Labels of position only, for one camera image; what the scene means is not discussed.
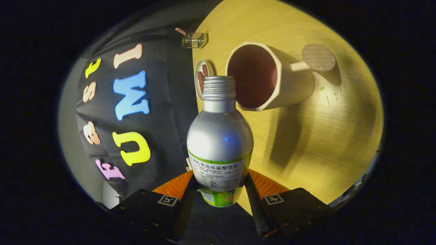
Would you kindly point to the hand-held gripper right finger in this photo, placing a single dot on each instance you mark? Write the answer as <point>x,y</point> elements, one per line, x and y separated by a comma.
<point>255,207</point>

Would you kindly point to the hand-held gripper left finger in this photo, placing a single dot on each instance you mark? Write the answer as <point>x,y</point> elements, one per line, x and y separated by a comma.
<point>185,211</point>

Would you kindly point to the silver green juice bottle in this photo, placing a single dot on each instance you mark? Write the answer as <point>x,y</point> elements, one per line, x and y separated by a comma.
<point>219,143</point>

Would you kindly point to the wooden table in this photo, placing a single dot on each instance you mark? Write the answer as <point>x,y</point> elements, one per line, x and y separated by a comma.
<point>323,153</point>

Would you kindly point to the brown sausage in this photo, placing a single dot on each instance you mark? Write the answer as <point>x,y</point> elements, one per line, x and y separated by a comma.
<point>205,70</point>
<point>200,81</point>

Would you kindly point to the white oval plate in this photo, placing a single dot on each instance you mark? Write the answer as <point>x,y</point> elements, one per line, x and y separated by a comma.
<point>198,66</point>

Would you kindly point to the pink stick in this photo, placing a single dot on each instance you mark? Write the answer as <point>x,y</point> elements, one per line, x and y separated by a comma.
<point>180,31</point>

